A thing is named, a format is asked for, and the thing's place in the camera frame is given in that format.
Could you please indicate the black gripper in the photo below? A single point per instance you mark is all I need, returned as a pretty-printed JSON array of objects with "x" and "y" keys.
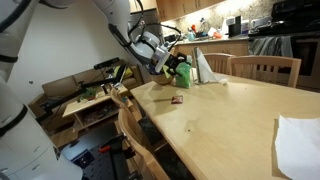
[{"x": 168, "y": 64}]

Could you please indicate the grey towel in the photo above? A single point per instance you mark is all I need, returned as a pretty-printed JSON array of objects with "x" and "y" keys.
[{"x": 270, "y": 46}]

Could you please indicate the white napkin stack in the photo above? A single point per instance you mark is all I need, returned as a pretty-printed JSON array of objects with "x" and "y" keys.
[{"x": 206, "y": 71}]

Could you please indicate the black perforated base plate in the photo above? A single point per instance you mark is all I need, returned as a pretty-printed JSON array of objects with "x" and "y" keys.
[{"x": 96, "y": 166}]

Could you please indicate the small clear plastic piece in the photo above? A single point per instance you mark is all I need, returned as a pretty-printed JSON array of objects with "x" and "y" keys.
[{"x": 222, "y": 81}]

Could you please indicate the small brown packet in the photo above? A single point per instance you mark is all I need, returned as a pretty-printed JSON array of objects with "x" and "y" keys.
[{"x": 177, "y": 100}]

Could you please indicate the wooden bowl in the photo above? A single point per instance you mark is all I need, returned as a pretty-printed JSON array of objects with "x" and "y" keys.
[{"x": 161, "y": 80}]

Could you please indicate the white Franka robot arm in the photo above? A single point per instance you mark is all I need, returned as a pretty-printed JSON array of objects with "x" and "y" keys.
[{"x": 20, "y": 146}]

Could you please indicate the black coffee maker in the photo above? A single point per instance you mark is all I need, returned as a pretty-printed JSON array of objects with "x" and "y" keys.
[{"x": 235, "y": 26}]

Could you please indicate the teal bottle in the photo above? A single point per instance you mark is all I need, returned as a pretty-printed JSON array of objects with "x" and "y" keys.
[{"x": 191, "y": 35}]

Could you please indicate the black stereo camera bar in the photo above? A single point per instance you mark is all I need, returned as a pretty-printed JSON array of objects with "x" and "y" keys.
[{"x": 106, "y": 63}]

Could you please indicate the dish rack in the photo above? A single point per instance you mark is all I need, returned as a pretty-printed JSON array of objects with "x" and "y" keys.
[{"x": 204, "y": 30}]

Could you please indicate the wide wooden slat back chair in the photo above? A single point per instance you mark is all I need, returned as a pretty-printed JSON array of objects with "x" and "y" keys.
[{"x": 263, "y": 63}]

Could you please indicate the black kitchen stove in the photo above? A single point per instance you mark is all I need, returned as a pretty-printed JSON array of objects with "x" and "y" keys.
[{"x": 306, "y": 50}]

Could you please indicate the small green potted plant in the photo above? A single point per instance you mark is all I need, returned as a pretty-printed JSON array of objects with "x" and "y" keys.
[{"x": 88, "y": 95}]

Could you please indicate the white paper sheet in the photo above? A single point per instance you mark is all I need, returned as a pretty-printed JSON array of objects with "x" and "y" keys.
[{"x": 300, "y": 150}]

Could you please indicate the wooden chair with dark seat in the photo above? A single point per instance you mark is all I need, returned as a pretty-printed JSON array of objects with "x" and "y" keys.
[
  {"x": 140, "y": 150},
  {"x": 121, "y": 100}
]

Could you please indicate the wooden upper kitchen cabinets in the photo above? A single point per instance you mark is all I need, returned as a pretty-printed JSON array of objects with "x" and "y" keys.
[{"x": 186, "y": 8}]

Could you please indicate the green plastic bag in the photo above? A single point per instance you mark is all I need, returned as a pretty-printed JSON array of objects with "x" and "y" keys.
[{"x": 184, "y": 79}]

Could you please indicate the wooden coffee table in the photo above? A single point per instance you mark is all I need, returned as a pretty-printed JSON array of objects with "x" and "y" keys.
[{"x": 73, "y": 108}]

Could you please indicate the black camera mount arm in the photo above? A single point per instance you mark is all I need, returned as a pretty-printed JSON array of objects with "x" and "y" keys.
[{"x": 66, "y": 96}]

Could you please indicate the metal napkin holder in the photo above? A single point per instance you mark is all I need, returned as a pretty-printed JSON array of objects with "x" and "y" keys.
[{"x": 196, "y": 66}]

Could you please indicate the wooden kitchen counter cabinets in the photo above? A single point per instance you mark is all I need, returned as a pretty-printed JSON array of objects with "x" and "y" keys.
[{"x": 230, "y": 48}]

